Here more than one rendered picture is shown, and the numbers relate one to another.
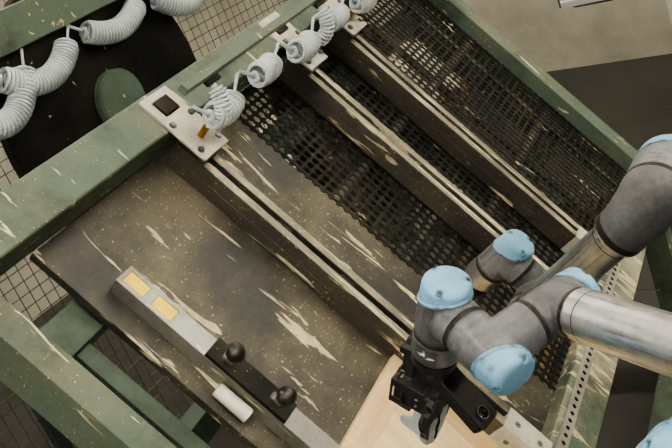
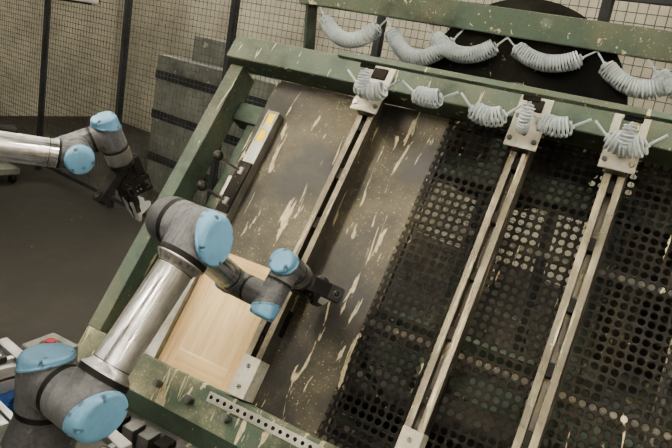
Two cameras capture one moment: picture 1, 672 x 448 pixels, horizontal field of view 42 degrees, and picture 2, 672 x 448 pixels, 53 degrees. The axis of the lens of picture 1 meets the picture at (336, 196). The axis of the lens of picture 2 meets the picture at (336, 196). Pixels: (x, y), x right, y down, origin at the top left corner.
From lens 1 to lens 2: 2.54 m
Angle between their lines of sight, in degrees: 78
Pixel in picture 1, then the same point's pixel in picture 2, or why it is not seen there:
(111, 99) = not seen: hidden behind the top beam
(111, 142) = (334, 64)
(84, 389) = (206, 119)
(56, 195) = (285, 60)
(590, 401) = not seen: outside the picture
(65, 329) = (254, 113)
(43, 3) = (494, 13)
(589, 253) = not seen: hidden behind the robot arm
